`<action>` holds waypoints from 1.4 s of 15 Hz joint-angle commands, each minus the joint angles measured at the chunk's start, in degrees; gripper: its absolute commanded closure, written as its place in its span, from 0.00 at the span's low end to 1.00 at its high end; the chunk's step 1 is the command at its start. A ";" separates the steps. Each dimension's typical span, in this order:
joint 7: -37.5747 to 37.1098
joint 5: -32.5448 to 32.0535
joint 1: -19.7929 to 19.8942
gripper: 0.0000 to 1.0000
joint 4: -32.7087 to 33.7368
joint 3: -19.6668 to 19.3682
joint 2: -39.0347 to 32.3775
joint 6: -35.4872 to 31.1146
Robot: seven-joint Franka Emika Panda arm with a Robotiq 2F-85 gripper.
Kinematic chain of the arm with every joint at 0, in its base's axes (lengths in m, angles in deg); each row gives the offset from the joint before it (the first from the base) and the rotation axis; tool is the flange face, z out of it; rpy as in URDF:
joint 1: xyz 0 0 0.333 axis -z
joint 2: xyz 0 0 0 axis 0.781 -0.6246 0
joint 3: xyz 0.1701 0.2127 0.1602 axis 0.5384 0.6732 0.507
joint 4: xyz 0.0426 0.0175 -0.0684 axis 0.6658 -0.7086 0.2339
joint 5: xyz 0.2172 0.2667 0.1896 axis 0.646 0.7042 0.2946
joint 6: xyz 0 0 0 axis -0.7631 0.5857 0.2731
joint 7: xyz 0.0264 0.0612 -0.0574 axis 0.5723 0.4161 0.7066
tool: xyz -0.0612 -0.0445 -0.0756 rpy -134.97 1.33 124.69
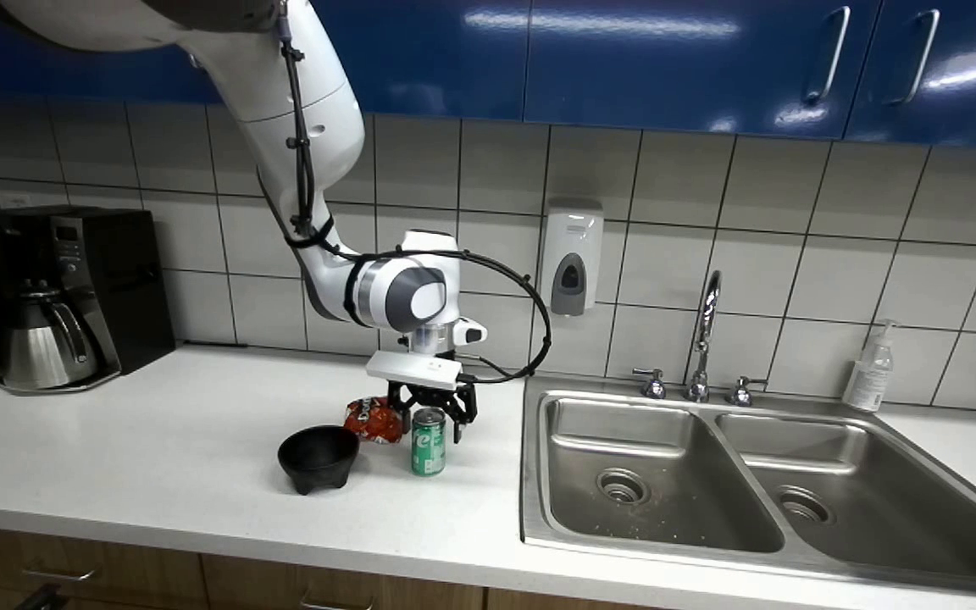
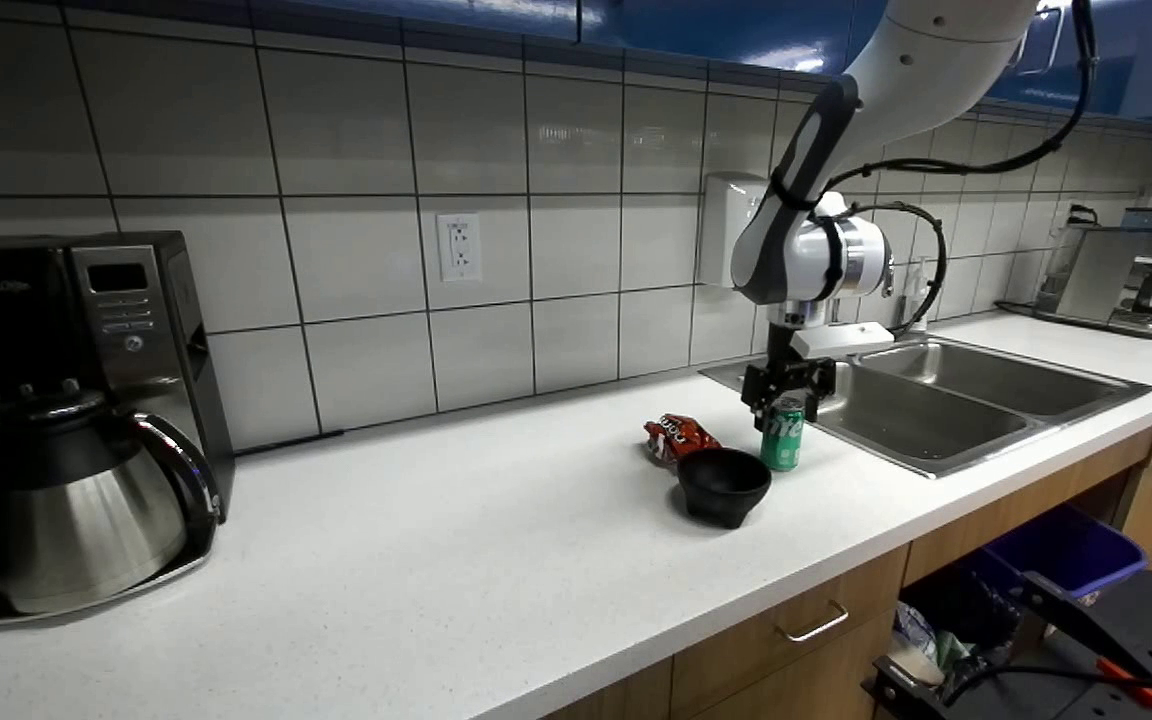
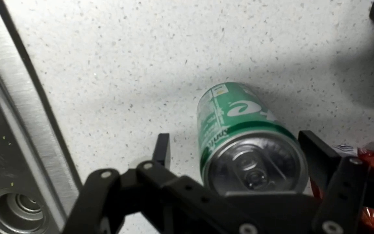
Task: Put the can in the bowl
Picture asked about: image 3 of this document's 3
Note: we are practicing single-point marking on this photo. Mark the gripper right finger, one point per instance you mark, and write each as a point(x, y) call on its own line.
point(339, 191)

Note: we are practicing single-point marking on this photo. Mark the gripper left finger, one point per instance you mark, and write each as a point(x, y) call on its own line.
point(109, 198)

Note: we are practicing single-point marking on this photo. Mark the green soda can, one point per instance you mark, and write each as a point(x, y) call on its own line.
point(239, 130)

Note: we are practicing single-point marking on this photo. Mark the red snack packet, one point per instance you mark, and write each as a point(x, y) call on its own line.
point(373, 182)

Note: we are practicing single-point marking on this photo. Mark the stainless steel sink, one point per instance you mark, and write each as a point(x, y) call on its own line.
point(8, 136)

